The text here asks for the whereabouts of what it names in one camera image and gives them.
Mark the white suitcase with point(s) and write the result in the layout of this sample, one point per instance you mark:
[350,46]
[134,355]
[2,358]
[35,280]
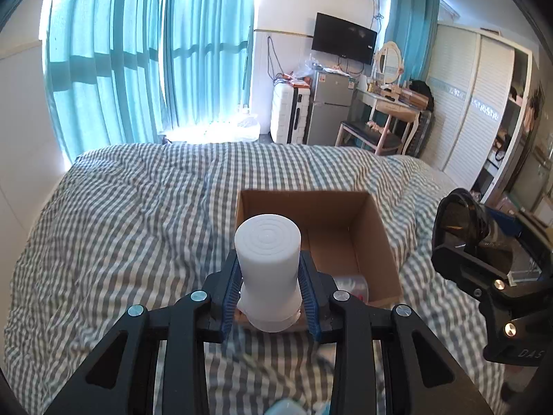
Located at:
[287,112]

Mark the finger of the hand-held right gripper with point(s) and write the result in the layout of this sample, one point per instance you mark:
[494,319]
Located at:
[462,263]
[538,242]

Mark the clear plastic bag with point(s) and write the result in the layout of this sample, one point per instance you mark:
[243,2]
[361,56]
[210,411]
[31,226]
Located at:
[309,68]

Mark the white sliding-door wardrobe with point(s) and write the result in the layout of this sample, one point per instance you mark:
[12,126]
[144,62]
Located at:
[471,108]

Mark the wooden chair with dark seat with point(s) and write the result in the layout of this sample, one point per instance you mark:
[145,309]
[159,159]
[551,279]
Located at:
[367,134]

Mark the grey refrigerator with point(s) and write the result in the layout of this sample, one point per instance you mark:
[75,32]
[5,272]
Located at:
[330,108]

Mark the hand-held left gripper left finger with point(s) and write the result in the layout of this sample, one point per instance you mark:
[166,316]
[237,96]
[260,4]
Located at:
[231,298]

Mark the grey checkered blanket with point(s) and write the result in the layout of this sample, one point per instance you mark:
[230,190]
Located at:
[129,224]

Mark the black bag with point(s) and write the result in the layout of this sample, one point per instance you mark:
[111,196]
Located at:
[421,93]

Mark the wooden box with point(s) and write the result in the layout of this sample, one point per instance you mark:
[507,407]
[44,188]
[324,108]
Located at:
[410,97]

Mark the clear plastic cup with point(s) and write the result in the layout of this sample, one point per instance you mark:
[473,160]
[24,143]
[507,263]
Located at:
[352,287]

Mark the white plastic bottle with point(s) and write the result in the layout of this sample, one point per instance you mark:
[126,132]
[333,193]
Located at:
[268,263]

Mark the white oval vanity mirror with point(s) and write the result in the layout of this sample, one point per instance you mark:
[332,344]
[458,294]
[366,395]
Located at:
[388,62]

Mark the cardboard box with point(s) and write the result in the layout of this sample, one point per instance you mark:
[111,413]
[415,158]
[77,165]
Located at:
[345,233]

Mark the pale blue object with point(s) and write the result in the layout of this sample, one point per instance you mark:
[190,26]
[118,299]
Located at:
[284,408]

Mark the white dressing table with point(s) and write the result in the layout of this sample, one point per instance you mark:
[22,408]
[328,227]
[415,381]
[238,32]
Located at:
[391,106]

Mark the clear water jug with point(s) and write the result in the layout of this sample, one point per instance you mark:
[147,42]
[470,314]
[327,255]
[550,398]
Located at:
[247,125]

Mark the narrow teal curtain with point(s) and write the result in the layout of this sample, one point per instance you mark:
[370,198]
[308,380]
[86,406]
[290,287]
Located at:
[410,26]

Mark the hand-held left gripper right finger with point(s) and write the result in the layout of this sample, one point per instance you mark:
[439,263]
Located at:
[310,298]

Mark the black wall television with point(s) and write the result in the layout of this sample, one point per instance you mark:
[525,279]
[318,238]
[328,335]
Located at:
[343,39]

